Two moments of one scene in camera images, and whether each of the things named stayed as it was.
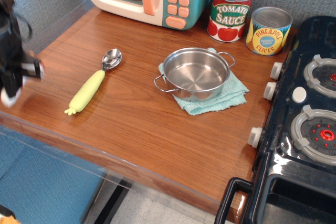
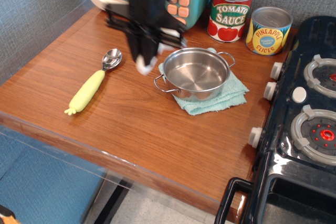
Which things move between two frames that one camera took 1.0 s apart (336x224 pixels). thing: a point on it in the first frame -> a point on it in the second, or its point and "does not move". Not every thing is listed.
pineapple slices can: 269,30 does not move
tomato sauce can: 231,7 does not move
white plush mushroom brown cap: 28,67 -> 145,69
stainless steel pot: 199,74 does not move
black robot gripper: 11,54 -> 147,13
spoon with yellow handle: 87,90 does not move
